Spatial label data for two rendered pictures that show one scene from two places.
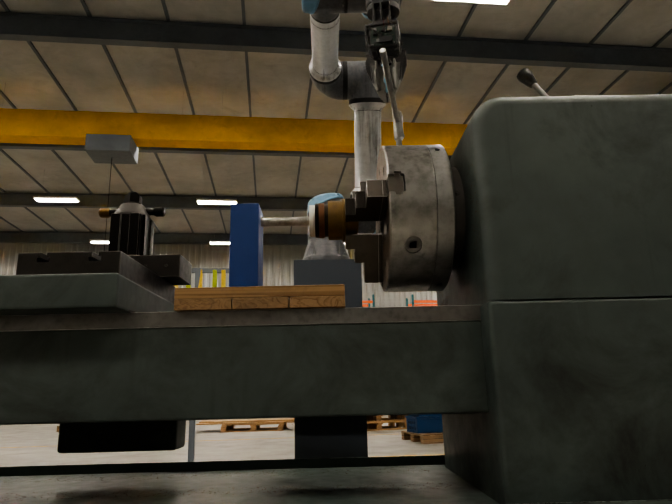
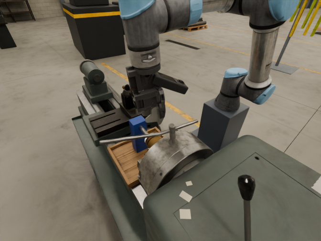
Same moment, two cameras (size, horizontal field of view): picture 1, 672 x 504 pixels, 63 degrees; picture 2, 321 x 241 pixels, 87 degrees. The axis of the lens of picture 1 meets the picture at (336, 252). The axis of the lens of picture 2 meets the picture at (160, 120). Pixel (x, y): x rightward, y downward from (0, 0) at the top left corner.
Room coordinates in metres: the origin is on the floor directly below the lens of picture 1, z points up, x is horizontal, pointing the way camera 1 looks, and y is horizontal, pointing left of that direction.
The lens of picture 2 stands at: (0.84, -0.49, 1.69)
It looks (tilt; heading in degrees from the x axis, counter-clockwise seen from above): 39 degrees down; 57
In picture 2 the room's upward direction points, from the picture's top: straight up
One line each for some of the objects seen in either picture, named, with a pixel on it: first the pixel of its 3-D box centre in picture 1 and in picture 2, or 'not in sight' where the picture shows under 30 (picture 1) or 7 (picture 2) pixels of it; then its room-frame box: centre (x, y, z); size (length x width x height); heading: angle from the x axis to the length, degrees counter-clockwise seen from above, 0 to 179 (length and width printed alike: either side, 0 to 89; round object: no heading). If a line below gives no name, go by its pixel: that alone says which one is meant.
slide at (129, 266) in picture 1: (115, 286); (123, 116); (1.14, 0.47, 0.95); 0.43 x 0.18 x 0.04; 1
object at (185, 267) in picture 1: (140, 270); (132, 110); (1.21, 0.44, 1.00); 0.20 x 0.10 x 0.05; 91
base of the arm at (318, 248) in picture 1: (326, 251); (228, 98); (1.68, 0.03, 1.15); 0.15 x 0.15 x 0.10
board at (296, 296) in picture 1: (270, 311); (144, 152); (1.13, 0.14, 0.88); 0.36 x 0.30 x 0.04; 1
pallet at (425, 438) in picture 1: (449, 411); not in sight; (8.25, -1.58, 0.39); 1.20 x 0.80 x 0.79; 105
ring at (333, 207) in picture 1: (336, 220); (156, 145); (1.13, 0.00, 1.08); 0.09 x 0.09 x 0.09; 1
